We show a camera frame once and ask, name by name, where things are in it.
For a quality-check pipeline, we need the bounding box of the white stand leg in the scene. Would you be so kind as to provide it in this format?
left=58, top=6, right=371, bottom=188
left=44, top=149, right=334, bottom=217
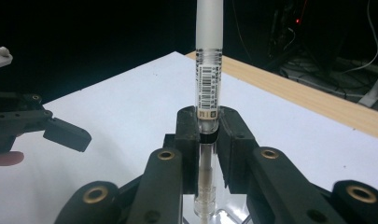
left=357, top=66, right=378, bottom=108

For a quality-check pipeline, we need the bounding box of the dark equipment stand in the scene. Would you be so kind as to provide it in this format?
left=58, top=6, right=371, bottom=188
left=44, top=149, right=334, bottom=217
left=264, top=0, right=311, bottom=71

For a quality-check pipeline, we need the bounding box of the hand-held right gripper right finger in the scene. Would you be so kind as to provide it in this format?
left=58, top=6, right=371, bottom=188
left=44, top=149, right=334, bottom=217
left=216, top=105, right=259, bottom=194

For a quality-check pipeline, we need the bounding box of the white cable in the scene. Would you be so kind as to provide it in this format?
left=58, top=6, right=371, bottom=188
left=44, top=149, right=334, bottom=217
left=342, top=0, right=378, bottom=75

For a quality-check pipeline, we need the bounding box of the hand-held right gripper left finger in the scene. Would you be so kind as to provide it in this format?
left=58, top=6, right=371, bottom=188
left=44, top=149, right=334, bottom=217
left=162, top=105, right=200, bottom=194

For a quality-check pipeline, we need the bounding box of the white table cover sheet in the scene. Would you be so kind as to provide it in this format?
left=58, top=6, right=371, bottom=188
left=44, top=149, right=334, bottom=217
left=0, top=50, right=378, bottom=224

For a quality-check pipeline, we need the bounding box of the clear acrylic organizer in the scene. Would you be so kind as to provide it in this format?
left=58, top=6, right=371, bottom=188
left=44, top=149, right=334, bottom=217
left=181, top=192, right=253, bottom=224

